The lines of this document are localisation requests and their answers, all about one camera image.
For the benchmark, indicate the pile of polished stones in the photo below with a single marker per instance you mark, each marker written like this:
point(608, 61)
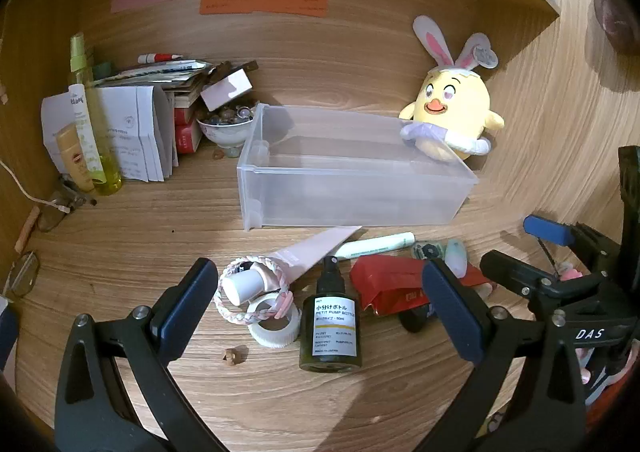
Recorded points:
point(227, 115)

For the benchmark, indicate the red box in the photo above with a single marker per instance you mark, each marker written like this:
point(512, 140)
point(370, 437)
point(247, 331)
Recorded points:
point(183, 115)
point(187, 139)

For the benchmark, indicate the red packet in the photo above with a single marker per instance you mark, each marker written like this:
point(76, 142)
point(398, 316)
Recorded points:
point(385, 282)

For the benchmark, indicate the black and white printed sachet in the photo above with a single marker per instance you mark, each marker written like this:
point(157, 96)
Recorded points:
point(427, 250)

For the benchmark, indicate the folded white papers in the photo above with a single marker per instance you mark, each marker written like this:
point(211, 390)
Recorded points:
point(140, 131)

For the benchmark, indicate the dark metal tool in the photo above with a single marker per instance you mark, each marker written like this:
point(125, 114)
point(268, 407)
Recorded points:
point(62, 199)

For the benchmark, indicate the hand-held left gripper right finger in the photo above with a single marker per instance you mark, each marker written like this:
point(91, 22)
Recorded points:
point(452, 312)

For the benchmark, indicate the orange garment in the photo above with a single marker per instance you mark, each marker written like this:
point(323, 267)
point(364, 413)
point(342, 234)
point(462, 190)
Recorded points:
point(607, 412)

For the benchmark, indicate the wooden stick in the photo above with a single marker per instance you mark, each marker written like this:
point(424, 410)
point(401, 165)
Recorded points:
point(27, 229)

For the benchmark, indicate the white floral bowl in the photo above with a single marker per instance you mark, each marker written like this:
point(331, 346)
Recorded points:
point(225, 131)

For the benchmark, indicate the person's right hand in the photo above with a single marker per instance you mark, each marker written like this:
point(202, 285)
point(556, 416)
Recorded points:
point(569, 274)

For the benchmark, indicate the pink box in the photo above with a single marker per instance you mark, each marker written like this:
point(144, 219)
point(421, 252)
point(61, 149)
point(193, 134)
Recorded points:
point(225, 89)

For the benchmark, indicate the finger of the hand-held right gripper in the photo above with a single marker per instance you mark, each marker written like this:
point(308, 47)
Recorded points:
point(547, 230)
point(510, 272)

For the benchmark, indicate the clear plastic storage bin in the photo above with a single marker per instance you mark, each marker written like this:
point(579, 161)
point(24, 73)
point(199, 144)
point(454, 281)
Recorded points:
point(350, 182)

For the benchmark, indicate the pink tube with white cap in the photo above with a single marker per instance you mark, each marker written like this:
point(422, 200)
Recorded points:
point(310, 249)

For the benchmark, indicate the mint oval object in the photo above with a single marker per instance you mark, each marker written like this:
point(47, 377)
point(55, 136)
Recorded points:
point(456, 257)

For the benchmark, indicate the stack of booklets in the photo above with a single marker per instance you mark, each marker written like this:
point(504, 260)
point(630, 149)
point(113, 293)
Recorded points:
point(175, 76)

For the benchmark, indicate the red and white marker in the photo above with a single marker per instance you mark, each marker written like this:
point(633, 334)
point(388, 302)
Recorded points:
point(160, 57)

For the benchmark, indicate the green polished stone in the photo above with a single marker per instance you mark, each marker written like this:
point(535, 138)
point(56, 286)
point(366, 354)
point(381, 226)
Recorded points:
point(232, 150)

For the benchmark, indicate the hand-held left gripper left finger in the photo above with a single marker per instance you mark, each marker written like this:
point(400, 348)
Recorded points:
point(185, 302)

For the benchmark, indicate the brown polished stone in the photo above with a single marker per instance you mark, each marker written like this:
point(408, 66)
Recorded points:
point(218, 153)

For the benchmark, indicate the small yellow cream tube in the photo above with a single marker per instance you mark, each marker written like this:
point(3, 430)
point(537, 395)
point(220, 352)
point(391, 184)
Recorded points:
point(72, 156)

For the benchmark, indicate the dark green pump bottle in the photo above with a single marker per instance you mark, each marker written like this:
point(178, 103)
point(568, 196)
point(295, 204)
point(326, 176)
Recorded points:
point(330, 322)

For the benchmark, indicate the yellow spray bottle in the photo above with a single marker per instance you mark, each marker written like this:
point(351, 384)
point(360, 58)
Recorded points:
point(102, 146)

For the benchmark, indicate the yellow chick plush toy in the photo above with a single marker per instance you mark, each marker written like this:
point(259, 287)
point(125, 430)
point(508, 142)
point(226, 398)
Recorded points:
point(455, 96)

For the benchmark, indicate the white tape roll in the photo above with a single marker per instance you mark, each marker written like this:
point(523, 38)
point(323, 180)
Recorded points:
point(272, 337)

